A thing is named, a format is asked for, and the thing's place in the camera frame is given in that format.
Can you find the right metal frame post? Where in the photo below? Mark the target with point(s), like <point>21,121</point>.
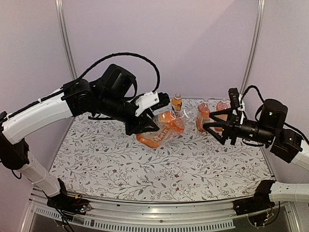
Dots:
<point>254,45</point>

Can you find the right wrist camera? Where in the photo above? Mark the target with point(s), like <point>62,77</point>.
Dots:
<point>235,100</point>

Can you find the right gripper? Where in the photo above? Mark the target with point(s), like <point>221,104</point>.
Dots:
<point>229,130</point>

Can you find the metal frame post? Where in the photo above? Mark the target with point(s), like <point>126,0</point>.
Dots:
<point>254,45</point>
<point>65,37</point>

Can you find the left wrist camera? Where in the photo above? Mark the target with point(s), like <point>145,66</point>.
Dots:
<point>151,100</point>

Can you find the floral tablecloth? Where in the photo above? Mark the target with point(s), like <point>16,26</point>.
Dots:
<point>97,158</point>

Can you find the white cap with green print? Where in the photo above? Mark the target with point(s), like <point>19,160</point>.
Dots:
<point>174,185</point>

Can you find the yellow dark-label bottle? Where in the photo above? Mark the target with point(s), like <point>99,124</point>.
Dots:
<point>176,102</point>

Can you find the left metal frame post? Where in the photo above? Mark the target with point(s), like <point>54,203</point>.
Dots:
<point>65,37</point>

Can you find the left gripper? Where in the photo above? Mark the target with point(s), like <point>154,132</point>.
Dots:
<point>138,126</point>

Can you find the aluminium front rail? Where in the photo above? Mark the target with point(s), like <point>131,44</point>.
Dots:
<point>114,215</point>

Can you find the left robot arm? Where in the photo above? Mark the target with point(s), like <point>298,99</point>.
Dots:
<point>106,95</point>

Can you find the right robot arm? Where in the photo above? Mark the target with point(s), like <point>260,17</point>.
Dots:
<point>285,143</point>

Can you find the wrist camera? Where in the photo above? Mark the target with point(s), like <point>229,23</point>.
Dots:
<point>235,100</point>
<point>151,100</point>

